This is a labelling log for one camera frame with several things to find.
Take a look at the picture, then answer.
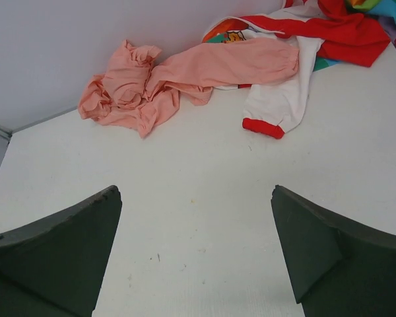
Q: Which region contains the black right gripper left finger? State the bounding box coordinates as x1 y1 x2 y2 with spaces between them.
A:
0 186 122 316

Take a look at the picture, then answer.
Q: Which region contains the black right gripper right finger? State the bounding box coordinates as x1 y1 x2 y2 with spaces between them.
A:
271 186 396 316

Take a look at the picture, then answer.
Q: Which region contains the pink zip-up hooded jacket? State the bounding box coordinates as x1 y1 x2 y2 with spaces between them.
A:
78 38 299 138

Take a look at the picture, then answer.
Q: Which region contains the white red colourful garment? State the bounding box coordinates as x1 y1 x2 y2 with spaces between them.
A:
203 1 396 139

